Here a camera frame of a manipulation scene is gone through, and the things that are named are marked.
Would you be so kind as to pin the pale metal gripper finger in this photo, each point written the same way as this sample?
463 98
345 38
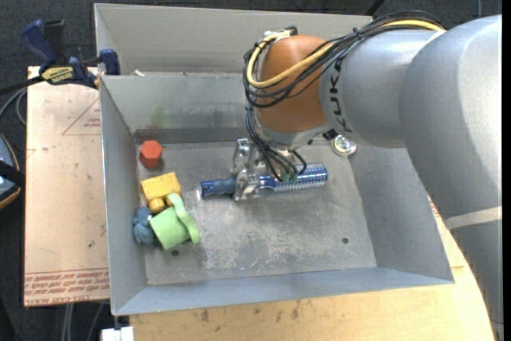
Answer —
242 153
246 189

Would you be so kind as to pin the grey metal bin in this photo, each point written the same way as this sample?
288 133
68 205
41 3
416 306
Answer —
279 243

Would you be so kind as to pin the light green cup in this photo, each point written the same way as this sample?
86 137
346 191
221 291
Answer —
169 227

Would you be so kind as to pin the yellow toy block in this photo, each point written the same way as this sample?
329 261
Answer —
159 185

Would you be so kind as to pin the red hexagonal block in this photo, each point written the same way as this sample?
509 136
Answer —
151 153

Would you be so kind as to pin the blue-grey toy animal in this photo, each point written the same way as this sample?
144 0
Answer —
141 229

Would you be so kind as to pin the brown cardboard board, red print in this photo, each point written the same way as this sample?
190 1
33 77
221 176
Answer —
64 191

